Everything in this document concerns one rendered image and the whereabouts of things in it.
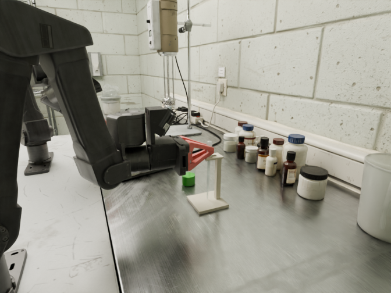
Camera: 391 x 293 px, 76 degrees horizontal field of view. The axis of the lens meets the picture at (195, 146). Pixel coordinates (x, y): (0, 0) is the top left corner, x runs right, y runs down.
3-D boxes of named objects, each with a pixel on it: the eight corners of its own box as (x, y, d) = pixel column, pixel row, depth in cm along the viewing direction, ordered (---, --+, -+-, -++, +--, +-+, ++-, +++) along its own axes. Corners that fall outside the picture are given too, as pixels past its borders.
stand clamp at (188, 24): (163, 29, 114) (163, 17, 112) (156, 32, 124) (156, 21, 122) (212, 32, 124) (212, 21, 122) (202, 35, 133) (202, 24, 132)
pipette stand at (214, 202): (199, 214, 58) (199, 163, 55) (186, 199, 65) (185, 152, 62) (228, 207, 61) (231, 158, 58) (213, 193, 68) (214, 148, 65)
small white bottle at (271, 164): (265, 176, 79) (267, 149, 76) (265, 171, 82) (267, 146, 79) (276, 177, 78) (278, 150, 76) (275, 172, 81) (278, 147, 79)
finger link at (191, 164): (205, 131, 62) (169, 135, 58) (219, 138, 56) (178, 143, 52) (205, 157, 64) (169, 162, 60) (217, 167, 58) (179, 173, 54)
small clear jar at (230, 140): (234, 153, 99) (235, 137, 97) (220, 151, 102) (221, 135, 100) (239, 149, 104) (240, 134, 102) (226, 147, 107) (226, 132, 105)
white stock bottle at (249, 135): (234, 152, 101) (236, 124, 97) (248, 150, 103) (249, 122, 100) (244, 157, 95) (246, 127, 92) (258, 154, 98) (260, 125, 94)
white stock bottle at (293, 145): (308, 179, 76) (313, 138, 72) (284, 179, 76) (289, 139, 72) (298, 170, 83) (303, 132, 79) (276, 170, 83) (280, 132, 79)
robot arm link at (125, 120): (127, 108, 55) (73, 115, 46) (154, 112, 49) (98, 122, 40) (131, 158, 58) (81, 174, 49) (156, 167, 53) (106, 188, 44)
